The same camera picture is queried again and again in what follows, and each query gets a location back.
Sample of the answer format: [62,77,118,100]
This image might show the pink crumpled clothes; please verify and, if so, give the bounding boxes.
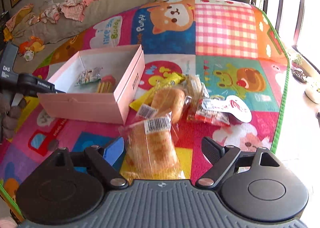
[5,0,99,32]

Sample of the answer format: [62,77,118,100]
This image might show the grey long pillow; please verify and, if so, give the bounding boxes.
[12,0,159,45]

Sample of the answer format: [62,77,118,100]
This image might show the colourful cartoon play mat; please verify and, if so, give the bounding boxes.
[1,0,290,210]

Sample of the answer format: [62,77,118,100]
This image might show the clear wrapped pastry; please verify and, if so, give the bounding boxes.
[185,75,209,109]

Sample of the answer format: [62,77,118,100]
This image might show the pink cardboard box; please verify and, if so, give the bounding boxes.
[37,45,145,125]

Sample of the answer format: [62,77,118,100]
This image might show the green white snack packet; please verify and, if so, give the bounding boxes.
[75,67,102,86]

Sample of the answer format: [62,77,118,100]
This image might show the orange plush toy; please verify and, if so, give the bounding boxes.
[19,36,46,54]

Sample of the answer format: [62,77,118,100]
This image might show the yellow snack packet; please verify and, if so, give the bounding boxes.
[129,72,185,111]

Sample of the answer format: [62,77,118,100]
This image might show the red white snack packet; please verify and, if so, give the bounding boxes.
[191,95,252,127]

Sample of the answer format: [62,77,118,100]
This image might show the biscuit stick pack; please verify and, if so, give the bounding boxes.
[96,75,116,93]

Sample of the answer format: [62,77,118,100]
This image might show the bread roll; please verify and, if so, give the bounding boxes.
[136,86,192,125]
[119,112,185,183]

